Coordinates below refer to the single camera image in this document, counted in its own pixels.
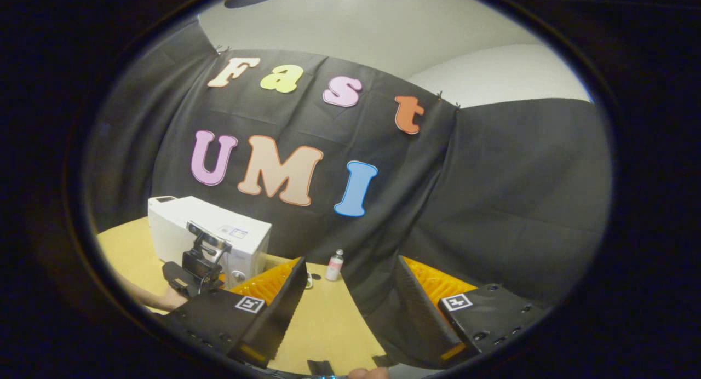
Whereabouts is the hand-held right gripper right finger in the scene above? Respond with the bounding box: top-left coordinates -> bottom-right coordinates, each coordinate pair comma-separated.
394,255 -> 549,369

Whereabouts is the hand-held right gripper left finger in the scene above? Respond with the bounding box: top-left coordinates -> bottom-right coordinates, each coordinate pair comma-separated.
155,257 -> 308,370

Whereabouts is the white microwave oven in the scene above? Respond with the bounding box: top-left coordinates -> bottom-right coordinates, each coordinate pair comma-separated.
147,195 -> 273,290

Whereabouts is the small bottle with pink label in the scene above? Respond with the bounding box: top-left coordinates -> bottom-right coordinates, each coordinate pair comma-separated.
325,249 -> 345,283

